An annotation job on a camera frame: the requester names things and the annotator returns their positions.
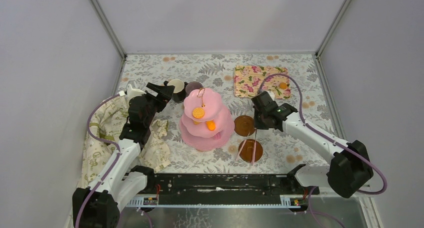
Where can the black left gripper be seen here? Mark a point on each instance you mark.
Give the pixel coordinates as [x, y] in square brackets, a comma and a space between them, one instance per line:
[151, 96]

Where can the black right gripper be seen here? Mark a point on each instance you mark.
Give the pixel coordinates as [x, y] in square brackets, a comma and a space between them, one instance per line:
[258, 125]

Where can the brown wooden saucer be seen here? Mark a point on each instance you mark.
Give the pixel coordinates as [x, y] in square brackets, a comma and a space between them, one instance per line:
[244, 125]
[249, 150]

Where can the orange swirl cookie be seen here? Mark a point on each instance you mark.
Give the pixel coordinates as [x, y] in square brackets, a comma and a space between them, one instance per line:
[283, 85]

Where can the black mug white inside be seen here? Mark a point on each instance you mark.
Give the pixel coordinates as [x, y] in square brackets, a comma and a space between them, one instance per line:
[179, 92]

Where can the floral yellow tray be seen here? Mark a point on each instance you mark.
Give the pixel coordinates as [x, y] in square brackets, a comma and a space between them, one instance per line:
[247, 81]

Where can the dark purple cup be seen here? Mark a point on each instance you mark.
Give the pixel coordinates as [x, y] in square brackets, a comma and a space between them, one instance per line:
[191, 86]

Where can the orange fish shaped cookie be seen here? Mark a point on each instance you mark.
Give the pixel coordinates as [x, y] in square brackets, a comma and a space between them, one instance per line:
[211, 125]

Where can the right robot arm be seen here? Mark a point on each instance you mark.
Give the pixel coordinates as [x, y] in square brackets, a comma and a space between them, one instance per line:
[349, 166]

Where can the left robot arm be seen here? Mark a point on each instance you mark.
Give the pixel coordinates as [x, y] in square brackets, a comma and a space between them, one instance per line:
[100, 204]

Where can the cream green patterned cloth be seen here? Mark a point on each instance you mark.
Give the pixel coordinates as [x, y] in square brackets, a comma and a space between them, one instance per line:
[107, 123]

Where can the floral grey tablecloth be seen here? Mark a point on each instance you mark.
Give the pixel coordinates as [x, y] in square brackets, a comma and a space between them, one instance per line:
[281, 152]

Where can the pink three-tier cake stand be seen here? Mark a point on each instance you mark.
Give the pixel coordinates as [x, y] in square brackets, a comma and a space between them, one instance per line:
[199, 136]

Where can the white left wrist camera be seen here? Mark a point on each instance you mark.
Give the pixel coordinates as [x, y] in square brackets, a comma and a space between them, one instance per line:
[132, 92]

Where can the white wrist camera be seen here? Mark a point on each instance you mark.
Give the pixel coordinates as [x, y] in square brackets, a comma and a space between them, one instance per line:
[271, 94]
[132, 92]

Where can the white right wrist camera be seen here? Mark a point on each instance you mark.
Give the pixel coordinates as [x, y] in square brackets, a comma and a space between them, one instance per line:
[271, 94]

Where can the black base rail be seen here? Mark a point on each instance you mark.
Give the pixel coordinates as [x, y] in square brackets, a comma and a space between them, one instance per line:
[173, 190]

